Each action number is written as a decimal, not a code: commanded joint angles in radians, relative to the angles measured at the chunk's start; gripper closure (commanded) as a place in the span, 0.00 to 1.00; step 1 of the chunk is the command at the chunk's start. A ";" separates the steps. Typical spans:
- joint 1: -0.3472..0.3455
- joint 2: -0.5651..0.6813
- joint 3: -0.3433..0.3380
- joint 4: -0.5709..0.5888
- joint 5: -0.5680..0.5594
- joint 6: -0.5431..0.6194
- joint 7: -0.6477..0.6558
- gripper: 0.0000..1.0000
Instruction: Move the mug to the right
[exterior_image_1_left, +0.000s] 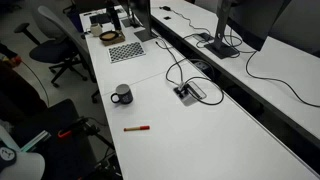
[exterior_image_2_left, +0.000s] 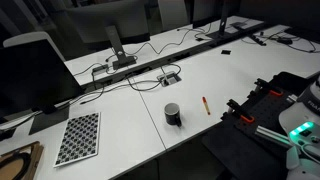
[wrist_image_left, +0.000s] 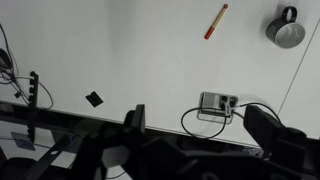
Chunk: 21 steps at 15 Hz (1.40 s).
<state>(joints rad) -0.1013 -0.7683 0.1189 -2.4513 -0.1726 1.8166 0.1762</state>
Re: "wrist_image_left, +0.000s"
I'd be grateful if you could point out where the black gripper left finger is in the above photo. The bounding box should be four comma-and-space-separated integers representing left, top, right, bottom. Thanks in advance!
123, 104, 147, 135

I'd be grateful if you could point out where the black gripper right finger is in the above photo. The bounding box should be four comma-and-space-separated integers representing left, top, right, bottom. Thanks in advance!
243, 105, 285, 158

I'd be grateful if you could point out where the dark grey mug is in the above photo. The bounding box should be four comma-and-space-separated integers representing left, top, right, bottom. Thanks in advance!
265, 5, 306, 50

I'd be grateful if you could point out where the black square pad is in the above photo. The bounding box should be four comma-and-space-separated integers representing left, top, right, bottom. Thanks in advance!
85, 90, 105, 108

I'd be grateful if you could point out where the grey table power socket box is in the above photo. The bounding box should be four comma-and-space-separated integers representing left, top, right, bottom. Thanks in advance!
196, 91, 240, 125

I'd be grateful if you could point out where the red and tan marker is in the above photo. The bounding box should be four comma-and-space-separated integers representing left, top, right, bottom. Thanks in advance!
203, 3, 230, 41

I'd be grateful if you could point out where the black power adapter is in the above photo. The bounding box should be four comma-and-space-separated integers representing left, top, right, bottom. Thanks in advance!
0, 48, 13, 72

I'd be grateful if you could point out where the black cable from socket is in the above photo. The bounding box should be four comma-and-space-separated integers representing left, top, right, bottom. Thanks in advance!
237, 101, 284, 125

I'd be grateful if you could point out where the black looped socket cable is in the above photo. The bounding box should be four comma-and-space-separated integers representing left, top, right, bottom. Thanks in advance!
180, 105, 235, 140

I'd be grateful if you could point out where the black table frame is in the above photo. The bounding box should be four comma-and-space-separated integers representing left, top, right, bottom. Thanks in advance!
0, 101, 111, 180

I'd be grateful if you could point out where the black cable clip strip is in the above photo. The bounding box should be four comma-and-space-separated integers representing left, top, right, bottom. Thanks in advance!
27, 70, 40, 143

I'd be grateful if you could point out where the thin adapter cable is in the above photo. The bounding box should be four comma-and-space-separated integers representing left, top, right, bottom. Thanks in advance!
0, 23, 55, 111

